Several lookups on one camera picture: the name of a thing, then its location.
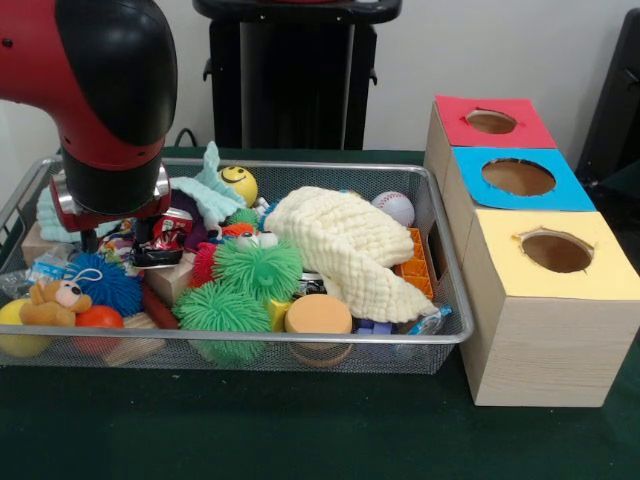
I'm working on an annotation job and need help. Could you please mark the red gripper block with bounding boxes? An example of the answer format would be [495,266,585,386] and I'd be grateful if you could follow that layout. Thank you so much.
[48,164,172,254]

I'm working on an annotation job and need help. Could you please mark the colourful patterned fabric bundle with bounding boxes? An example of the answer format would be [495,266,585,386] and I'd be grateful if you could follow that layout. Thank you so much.
[97,219,136,262]

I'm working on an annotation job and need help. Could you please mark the cream yellow waffle cloth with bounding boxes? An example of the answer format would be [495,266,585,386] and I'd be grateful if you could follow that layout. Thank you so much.
[263,185,436,324]

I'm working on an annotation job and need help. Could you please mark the wooden box with three holes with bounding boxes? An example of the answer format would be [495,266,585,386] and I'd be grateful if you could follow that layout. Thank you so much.
[423,96,640,407]

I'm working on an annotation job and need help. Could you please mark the blue spiky rubber ball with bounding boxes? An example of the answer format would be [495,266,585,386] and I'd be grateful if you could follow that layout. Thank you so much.
[69,249,145,319]

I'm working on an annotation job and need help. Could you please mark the black drink can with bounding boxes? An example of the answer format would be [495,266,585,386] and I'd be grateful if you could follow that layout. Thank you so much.
[130,207,195,266]

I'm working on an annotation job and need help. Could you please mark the small brown teddy bear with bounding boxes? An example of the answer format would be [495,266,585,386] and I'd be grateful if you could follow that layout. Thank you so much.
[19,278,94,327]

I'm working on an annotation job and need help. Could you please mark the mint green waffle cloth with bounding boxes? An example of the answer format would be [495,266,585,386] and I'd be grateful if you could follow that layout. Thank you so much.
[35,140,249,242]

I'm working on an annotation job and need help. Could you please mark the green spiky rubber ball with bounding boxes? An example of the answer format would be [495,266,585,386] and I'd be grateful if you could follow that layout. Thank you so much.
[172,278,275,332]

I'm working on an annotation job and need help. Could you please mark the yellow smiley ball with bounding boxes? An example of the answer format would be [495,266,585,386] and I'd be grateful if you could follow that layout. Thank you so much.
[217,165,260,209]

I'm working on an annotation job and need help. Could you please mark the green spiky ball with eyes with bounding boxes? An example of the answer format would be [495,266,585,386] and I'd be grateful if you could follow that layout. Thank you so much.
[212,230,304,301]

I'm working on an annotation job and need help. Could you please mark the tan toy burger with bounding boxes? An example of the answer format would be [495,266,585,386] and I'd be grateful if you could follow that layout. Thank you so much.
[284,293,354,335]

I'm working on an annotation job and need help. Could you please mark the white baseball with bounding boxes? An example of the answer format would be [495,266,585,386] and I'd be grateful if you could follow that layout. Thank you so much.
[372,191,416,229]

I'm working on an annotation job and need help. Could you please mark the black monitor on stand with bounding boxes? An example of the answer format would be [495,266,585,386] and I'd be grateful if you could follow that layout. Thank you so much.
[574,7,640,174]

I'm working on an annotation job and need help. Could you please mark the dark green side tablecloth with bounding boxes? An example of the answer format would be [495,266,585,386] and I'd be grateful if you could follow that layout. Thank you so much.
[594,164,640,234]

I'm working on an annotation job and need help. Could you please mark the black curved cable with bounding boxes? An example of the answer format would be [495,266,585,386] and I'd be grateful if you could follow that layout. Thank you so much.
[172,128,211,149]

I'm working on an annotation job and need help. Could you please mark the shallow wire mesh bin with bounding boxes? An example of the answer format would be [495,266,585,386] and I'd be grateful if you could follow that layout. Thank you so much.
[0,155,475,376]

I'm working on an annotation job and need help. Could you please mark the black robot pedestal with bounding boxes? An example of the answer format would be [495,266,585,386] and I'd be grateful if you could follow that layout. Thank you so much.
[192,0,404,151]

